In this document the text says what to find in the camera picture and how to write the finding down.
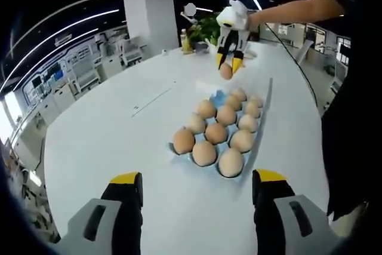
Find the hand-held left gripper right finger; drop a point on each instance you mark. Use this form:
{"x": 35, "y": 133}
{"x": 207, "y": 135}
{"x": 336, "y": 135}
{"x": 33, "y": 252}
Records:
{"x": 271, "y": 204}

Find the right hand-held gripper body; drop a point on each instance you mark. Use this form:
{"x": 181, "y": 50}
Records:
{"x": 235, "y": 17}

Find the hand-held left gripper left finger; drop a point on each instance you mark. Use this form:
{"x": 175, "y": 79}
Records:
{"x": 123, "y": 207}

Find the single brown egg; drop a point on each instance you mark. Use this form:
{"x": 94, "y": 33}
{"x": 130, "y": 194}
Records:
{"x": 226, "y": 72}

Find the blue egg tray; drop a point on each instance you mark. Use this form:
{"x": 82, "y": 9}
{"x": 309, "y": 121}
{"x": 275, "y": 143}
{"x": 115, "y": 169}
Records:
{"x": 219, "y": 97}

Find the group of brown eggs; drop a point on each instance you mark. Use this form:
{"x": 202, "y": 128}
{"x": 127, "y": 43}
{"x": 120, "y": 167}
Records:
{"x": 204, "y": 153}

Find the person's right hand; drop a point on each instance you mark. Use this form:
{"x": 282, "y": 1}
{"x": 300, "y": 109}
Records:
{"x": 253, "y": 22}

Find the small grey object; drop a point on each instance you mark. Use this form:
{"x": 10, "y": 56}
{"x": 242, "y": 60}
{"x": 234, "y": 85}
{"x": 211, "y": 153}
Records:
{"x": 201, "y": 48}

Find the green potted plant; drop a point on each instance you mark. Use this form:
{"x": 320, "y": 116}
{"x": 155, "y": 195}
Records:
{"x": 206, "y": 28}

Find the yellow drink bottle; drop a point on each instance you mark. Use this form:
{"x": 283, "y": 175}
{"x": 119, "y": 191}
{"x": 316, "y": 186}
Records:
{"x": 185, "y": 44}

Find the small white box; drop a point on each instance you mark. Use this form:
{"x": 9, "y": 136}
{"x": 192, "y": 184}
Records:
{"x": 164, "y": 52}

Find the white table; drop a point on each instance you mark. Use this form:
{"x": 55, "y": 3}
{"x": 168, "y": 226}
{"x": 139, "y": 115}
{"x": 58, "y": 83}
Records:
{"x": 98, "y": 147}

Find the white square pillar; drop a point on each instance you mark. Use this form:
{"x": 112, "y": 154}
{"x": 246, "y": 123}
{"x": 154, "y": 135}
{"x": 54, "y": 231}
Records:
{"x": 149, "y": 19}

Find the white office chair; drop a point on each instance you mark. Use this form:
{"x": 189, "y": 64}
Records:
{"x": 86, "y": 77}
{"x": 134, "y": 53}

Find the person's dark clothed body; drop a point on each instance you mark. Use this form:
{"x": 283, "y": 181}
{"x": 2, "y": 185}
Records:
{"x": 355, "y": 117}

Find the white lab cabinet row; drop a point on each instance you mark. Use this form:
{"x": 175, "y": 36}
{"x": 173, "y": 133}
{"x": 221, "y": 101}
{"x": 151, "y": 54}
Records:
{"x": 59, "y": 93}

